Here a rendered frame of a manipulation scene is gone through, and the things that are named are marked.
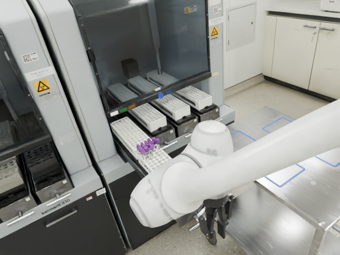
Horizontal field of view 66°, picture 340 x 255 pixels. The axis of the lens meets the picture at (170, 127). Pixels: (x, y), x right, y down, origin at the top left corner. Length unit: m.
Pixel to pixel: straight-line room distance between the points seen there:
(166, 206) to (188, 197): 0.06
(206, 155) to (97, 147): 0.79
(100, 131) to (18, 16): 0.55
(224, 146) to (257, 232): 0.99
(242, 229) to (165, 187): 1.07
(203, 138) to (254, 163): 0.20
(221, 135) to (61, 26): 0.74
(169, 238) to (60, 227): 0.76
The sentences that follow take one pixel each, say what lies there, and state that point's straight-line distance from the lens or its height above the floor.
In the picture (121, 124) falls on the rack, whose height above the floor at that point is 0.86.
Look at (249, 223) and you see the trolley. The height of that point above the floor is 0.28.
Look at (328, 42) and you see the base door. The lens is 3.10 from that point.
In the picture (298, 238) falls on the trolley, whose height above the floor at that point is 0.28.
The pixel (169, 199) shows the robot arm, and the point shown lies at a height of 1.16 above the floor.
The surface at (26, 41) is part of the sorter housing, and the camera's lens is 1.08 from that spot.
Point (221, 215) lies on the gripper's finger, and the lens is 0.85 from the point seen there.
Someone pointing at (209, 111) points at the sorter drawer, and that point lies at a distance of 1.46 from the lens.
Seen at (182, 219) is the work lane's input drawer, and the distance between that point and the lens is 0.98.
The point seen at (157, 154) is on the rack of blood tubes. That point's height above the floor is 0.87.
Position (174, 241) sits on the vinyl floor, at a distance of 1.85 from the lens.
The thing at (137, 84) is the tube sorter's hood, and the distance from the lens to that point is 1.23.
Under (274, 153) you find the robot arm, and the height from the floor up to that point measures 1.29.
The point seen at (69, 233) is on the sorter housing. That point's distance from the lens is 1.45.
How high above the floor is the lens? 1.55
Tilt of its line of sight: 34 degrees down
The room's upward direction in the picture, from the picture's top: 9 degrees counter-clockwise
